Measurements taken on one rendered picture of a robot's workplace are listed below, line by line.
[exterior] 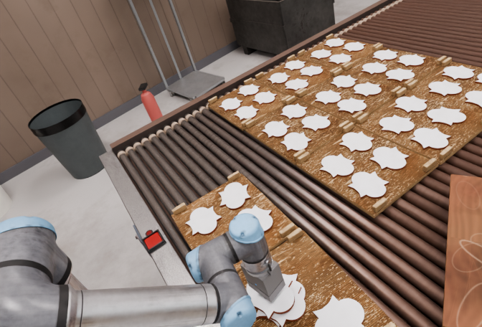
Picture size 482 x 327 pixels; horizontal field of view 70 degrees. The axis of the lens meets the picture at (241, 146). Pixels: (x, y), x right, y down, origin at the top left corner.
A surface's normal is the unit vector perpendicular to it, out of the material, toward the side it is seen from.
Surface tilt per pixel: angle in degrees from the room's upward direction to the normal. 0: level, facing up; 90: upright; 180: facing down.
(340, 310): 0
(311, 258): 0
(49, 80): 90
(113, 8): 90
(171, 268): 0
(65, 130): 95
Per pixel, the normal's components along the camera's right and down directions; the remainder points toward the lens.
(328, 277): -0.25, -0.77
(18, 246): 0.29, -0.88
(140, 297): 0.44, -0.73
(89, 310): 0.50, -0.55
